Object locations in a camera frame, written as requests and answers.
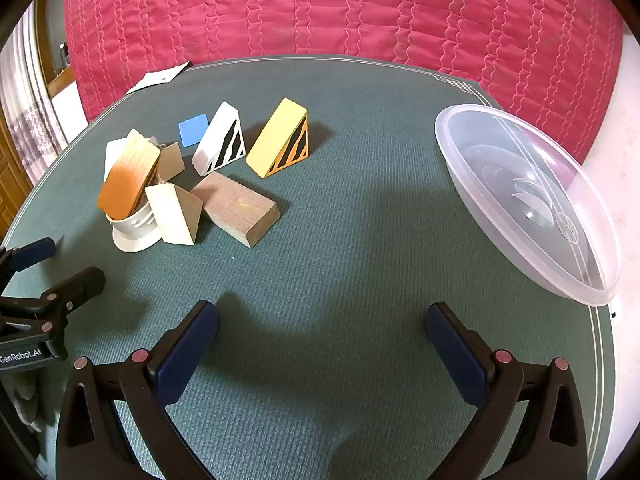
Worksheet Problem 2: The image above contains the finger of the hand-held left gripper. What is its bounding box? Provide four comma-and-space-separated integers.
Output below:
0, 267, 107, 361
0, 237, 57, 286

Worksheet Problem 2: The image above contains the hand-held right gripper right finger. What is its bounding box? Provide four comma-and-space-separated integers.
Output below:
424, 302, 588, 480

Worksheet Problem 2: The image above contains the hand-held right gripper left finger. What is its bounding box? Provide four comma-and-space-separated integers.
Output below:
55, 300, 221, 480

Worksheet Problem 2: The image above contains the white slotted cup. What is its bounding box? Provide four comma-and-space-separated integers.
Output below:
105, 170, 167, 253

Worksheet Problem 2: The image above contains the orange block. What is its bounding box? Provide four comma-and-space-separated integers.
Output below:
97, 130, 162, 216

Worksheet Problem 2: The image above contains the cream wedge block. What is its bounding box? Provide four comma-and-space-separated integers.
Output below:
145, 182, 204, 246

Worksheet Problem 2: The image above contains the brown rectangular wooden block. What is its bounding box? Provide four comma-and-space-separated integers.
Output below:
190, 172, 281, 248

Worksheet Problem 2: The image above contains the clear plastic bowl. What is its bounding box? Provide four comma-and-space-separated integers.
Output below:
434, 104, 622, 307

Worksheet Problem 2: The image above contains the white black-striped wedge block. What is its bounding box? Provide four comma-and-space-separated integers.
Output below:
191, 101, 248, 177

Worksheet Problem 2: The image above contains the yellow black-striped wedge block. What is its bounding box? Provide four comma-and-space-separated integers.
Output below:
245, 97, 311, 179

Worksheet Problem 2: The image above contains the wooden door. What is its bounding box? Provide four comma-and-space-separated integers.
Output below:
0, 110, 36, 241

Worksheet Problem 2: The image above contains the white lace curtain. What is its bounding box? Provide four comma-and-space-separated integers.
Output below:
0, 10, 66, 161

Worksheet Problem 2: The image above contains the small brown block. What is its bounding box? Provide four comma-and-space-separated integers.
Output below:
159, 141, 186, 181

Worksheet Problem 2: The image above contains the green table mat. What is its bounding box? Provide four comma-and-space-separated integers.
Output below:
0, 55, 618, 480

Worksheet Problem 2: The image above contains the blue square tile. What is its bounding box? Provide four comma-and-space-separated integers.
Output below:
178, 114, 211, 148

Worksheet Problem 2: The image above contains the white paper sheet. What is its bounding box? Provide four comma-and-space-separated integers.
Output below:
125, 61, 192, 95

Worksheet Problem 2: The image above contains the red quilted blanket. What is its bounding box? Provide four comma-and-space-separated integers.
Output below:
62, 0, 628, 161

